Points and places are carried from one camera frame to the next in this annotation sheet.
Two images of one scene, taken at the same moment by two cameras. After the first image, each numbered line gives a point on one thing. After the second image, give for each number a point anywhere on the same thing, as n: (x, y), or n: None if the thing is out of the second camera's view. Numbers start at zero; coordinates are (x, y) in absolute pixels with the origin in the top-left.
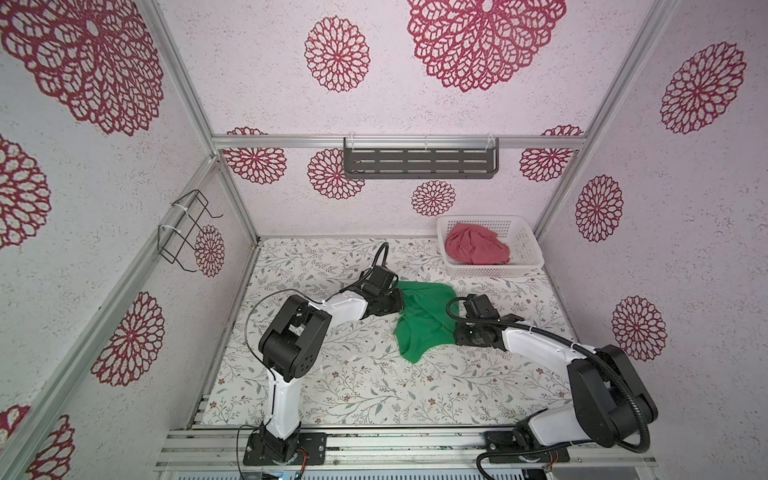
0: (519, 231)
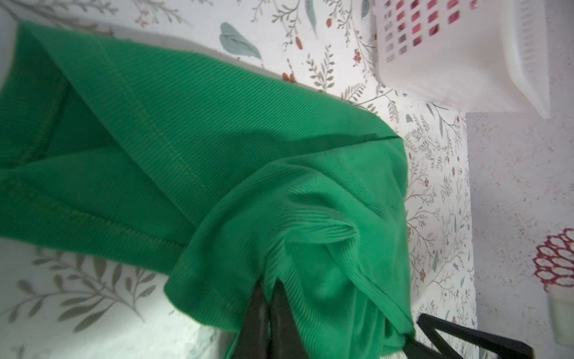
0: (469, 56)
